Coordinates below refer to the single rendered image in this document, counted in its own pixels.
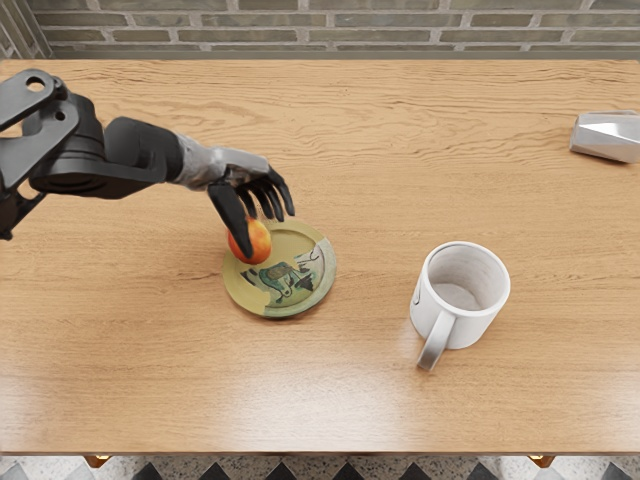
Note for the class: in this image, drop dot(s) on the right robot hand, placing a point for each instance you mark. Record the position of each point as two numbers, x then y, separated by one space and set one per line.
607 137

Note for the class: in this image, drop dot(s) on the orange-red round fruit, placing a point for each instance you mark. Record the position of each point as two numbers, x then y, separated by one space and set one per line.
260 240

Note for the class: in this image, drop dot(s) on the white ceramic mug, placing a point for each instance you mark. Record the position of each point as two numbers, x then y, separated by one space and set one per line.
450 325

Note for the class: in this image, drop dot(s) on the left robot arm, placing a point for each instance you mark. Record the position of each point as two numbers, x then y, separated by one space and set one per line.
90 150

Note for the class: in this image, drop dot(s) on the green plate with printed pattern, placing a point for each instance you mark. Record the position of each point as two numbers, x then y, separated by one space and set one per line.
295 260

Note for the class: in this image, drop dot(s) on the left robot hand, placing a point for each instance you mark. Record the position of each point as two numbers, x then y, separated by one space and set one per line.
220 167

